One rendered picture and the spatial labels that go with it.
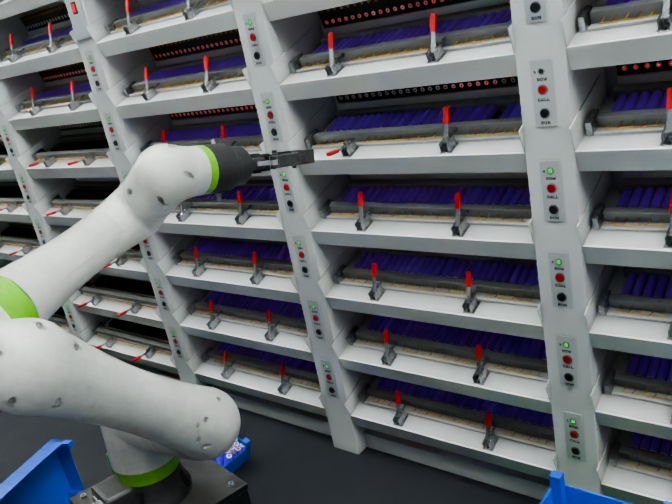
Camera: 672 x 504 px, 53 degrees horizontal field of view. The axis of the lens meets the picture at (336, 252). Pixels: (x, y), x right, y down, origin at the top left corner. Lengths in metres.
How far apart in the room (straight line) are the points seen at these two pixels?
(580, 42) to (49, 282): 0.97
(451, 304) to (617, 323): 0.38
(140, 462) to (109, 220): 0.45
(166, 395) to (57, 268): 0.27
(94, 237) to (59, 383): 0.35
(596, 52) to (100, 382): 0.96
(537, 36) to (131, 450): 1.05
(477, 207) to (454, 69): 0.32
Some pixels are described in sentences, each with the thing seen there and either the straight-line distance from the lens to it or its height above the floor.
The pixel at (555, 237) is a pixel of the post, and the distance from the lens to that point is 1.40.
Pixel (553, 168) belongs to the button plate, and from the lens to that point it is 1.36.
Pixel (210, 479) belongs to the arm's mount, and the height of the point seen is 0.38.
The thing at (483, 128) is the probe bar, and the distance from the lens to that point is 1.47.
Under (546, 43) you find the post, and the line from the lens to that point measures 1.31.
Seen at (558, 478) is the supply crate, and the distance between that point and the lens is 1.27.
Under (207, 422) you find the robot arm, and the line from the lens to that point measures 1.19.
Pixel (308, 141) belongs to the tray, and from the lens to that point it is 1.72.
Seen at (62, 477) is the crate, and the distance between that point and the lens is 2.29.
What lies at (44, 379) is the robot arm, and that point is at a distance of 0.93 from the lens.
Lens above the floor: 1.20
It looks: 19 degrees down
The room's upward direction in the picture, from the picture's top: 12 degrees counter-clockwise
